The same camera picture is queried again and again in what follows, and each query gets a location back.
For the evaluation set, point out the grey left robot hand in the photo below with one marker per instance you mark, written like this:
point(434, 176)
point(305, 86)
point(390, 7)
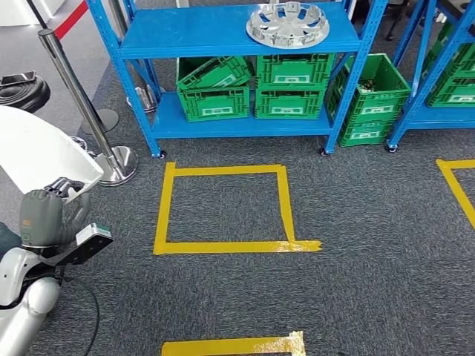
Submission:
point(41, 221)

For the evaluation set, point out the white car body panel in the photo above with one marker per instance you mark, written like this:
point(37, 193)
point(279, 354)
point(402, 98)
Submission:
point(41, 147)

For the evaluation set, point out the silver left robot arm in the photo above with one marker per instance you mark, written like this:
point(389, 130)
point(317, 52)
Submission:
point(18, 275)

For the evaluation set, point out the blue metal shelf rack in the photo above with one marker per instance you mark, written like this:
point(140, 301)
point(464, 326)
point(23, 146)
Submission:
point(411, 108)
point(223, 29)

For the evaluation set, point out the black round stool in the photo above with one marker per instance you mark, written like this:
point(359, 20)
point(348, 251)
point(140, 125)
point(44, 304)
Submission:
point(26, 98)

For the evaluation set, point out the smartphone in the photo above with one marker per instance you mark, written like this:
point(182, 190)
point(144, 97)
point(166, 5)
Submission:
point(18, 78)

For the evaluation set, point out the red barrier belt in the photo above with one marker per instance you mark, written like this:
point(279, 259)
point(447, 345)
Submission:
point(70, 19)

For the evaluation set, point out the yellow floor tape square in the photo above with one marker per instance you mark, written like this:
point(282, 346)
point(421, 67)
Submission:
point(223, 247)

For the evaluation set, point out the silver wheel hubcap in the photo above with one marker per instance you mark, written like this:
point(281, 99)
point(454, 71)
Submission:
point(288, 29)

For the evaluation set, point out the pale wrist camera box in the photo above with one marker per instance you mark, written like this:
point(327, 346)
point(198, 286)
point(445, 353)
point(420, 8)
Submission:
point(93, 241)

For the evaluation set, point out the chrome stanchion post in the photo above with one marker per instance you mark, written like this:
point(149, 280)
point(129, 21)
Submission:
point(79, 98)
point(143, 100)

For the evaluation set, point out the flat grey round base plate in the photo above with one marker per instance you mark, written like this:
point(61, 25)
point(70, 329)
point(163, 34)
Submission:
point(109, 118)

